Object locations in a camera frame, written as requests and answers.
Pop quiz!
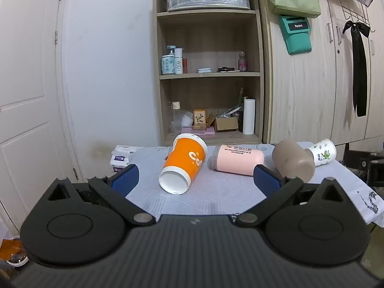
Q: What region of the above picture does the green Redmi box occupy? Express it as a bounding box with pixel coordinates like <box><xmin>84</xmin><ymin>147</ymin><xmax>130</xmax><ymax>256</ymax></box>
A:
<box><xmin>280</xmin><ymin>14</ymin><xmax>312</xmax><ymax>55</ymax></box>

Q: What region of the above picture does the pink flat box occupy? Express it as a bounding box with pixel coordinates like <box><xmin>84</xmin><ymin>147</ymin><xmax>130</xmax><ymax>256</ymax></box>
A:
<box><xmin>190</xmin><ymin>126</ymin><xmax>215</xmax><ymax>136</ymax></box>

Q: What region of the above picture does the white tissue packet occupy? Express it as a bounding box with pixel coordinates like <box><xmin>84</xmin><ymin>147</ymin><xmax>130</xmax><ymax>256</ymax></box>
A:
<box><xmin>113</xmin><ymin>145</ymin><xmax>141</xmax><ymax>156</ymax></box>

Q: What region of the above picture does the black ribbon bow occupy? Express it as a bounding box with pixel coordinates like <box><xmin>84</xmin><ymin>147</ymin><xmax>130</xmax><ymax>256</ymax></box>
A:
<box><xmin>342</xmin><ymin>20</ymin><xmax>371</xmax><ymax>117</ymax></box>

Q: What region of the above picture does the white slim bottle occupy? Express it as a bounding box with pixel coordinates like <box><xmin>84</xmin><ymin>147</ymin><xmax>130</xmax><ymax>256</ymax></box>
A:
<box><xmin>174</xmin><ymin>48</ymin><xmax>183</xmax><ymax>74</ymax></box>

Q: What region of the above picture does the wooden shelf unit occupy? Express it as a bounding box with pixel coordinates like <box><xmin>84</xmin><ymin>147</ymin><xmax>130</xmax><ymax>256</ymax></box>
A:
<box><xmin>152</xmin><ymin>0</ymin><xmax>265</xmax><ymax>145</ymax></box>

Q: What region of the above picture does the white green-print paper cup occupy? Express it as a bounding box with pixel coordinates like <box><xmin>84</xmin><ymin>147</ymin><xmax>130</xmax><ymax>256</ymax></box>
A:
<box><xmin>304</xmin><ymin>139</ymin><xmax>337</xmax><ymax>168</ymax></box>

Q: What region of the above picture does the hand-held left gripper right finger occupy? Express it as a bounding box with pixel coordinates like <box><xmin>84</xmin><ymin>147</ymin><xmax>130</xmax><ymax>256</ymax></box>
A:
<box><xmin>229</xmin><ymin>165</ymin><xmax>350</xmax><ymax>228</ymax></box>

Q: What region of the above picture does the wooden picture box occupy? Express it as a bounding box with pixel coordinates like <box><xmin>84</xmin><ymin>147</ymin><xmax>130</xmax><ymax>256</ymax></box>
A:
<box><xmin>193</xmin><ymin>109</ymin><xmax>207</xmax><ymax>130</ymax></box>

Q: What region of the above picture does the brown cup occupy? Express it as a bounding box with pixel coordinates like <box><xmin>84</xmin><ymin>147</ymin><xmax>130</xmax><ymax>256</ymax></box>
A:
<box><xmin>272</xmin><ymin>139</ymin><xmax>316</xmax><ymax>183</ymax></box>

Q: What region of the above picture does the black chair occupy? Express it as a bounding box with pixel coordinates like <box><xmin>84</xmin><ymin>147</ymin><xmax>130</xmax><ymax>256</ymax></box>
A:
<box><xmin>343</xmin><ymin>142</ymin><xmax>384</xmax><ymax>188</ymax></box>

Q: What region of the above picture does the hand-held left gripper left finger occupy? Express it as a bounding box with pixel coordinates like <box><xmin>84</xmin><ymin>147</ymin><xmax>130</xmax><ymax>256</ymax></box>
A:
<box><xmin>42</xmin><ymin>164</ymin><xmax>157</xmax><ymax>226</ymax></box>

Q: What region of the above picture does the open cardboard box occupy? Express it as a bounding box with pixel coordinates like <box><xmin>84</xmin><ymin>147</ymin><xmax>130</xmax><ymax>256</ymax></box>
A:
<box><xmin>207</xmin><ymin>114</ymin><xmax>239</xmax><ymax>132</ymax></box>

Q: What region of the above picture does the orange paper cup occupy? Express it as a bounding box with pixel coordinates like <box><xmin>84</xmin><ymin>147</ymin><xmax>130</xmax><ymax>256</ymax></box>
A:
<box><xmin>158</xmin><ymin>133</ymin><xmax>209</xmax><ymax>195</ymax></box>

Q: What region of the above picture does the orange plastic bag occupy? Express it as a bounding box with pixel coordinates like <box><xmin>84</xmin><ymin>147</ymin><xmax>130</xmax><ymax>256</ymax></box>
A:
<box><xmin>0</xmin><ymin>238</ymin><xmax>24</xmax><ymax>261</ymax></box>

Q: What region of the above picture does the clear bottle beige cap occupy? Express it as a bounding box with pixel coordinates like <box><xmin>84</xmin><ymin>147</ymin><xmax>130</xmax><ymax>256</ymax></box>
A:
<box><xmin>168</xmin><ymin>101</ymin><xmax>182</xmax><ymax>134</ymax></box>

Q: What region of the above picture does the white patterned tablecloth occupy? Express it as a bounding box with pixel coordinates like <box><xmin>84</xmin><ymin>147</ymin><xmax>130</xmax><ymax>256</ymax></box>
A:
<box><xmin>112</xmin><ymin>142</ymin><xmax>384</xmax><ymax>228</ymax></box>

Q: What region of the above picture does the white wet wipes packet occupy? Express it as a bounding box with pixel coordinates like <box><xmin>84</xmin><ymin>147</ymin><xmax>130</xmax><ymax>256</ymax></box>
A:
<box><xmin>110</xmin><ymin>152</ymin><xmax>131</xmax><ymax>174</ymax></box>

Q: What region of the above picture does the white paper roll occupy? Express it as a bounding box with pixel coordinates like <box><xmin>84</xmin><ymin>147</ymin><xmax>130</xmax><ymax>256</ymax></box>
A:
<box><xmin>242</xmin><ymin>98</ymin><xmax>256</xmax><ymax>135</ymax></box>

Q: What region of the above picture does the white door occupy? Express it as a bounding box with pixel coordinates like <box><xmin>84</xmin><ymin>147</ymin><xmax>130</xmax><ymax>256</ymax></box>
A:
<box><xmin>0</xmin><ymin>0</ymin><xmax>87</xmax><ymax>234</ymax></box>

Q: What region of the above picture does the blue pump bottle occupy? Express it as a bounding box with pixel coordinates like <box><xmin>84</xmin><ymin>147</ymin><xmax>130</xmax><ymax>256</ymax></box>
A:
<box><xmin>161</xmin><ymin>46</ymin><xmax>176</xmax><ymax>75</ymax></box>

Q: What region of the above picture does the light wooden wardrobe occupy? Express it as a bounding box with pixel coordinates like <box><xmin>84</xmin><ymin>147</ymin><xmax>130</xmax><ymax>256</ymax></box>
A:
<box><xmin>259</xmin><ymin>0</ymin><xmax>384</xmax><ymax>147</ymax></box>

